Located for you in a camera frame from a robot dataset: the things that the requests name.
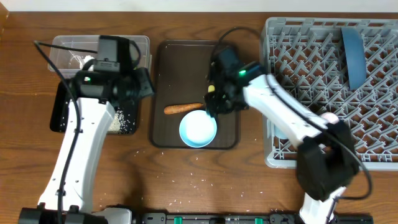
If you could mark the pink plastic cup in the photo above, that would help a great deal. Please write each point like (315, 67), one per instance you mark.
(330, 117)

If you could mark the white paper napkin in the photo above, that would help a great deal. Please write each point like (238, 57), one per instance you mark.
(84, 60)

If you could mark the black rail at table edge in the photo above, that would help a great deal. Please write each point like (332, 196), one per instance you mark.
(201, 218)

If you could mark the orange brown food piece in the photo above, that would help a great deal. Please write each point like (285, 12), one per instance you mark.
(174, 109)

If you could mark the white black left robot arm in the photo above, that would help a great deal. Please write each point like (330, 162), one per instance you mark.
(111, 78)

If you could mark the light blue bowl with rice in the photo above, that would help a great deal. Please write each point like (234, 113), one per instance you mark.
(197, 129)

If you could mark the dark brown serving tray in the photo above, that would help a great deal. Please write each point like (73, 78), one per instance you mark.
(181, 70)

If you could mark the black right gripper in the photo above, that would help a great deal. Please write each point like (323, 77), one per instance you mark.
(213, 107)

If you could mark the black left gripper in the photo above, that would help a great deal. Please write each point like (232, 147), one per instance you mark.
(147, 88)

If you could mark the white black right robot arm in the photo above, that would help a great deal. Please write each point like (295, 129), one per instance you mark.
(327, 168)

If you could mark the pile of white rice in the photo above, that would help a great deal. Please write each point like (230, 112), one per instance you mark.
(123, 123)

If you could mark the yellow plastic spoon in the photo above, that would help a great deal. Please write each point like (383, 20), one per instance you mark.
(211, 88)

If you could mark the light blue plastic cup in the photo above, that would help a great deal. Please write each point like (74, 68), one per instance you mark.
(277, 131)

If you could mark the grey plastic dishwasher rack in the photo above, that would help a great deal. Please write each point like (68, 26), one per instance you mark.
(307, 57)

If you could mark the dark blue plate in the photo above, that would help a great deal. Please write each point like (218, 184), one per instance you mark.
(355, 58)

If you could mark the black rectangular tray bin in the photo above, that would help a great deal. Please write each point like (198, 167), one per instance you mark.
(58, 121)

